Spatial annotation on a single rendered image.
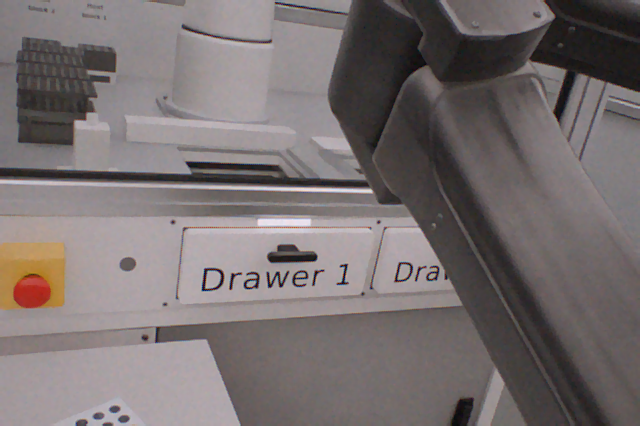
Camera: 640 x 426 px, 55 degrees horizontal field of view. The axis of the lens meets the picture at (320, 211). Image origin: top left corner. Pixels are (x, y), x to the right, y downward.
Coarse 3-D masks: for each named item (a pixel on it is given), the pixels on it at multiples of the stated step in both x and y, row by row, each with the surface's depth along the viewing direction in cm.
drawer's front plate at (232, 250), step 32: (192, 256) 84; (224, 256) 86; (256, 256) 88; (320, 256) 92; (352, 256) 94; (192, 288) 86; (224, 288) 88; (288, 288) 92; (320, 288) 94; (352, 288) 97
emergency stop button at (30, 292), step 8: (24, 280) 71; (32, 280) 71; (40, 280) 72; (16, 288) 71; (24, 288) 71; (32, 288) 71; (40, 288) 72; (48, 288) 72; (16, 296) 71; (24, 296) 71; (32, 296) 71; (40, 296) 72; (48, 296) 73; (24, 304) 72; (32, 304) 72; (40, 304) 72
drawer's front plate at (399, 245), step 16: (384, 240) 97; (400, 240) 97; (416, 240) 98; (384, 256) 97; (400, 256) 98; (416, 256) 99; (432, 256) 101; (384, 272) 98; (400, 272) 99; (416, 272) 101; (384, 288) 99; (400, 288) 101; (416, 288) 102; (432, 288) 103; (448, 288) 105
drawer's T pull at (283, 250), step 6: (282, 246) 87; (288, 246) 88; (294, 246) 88; (270, 252) 85; (276, 252) 85; (282, 252) 85; (288, 252) 86; (294, 252) 86; (300, 252) 86; (306, 252) 87; (312, 252) 87; (270, 258) 84; (276, 258) 85; (282, 258) 85; (288, 258) 85; (294, 258) 86; (300, 258) 86; (306, 258) 87; (312, 258) 87
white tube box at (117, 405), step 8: (112, 400) 69; (120, 400) 69; (96, 408) 67; (104, 408) 68; (112, 408) 68; (120, 408) 68; (128, 408) 68; (72, 416) 66; (80, 416) 66; (88, 416) 66; (96, 416) 67; (104, 416) 67; (112, 416) 67; (120, 416) 67; (128, 416) 67; (136, 416) 67; (56, 424) 64; (64, 424) 64; (72, 424) 65; (80, 424) 66; (88, 424) 65; (96, 424) 65; (104, 424) 66; (112, 424) 66; (120, 424) 66; (128, 424) 66; (136, 424) 66; (144, 424) 66
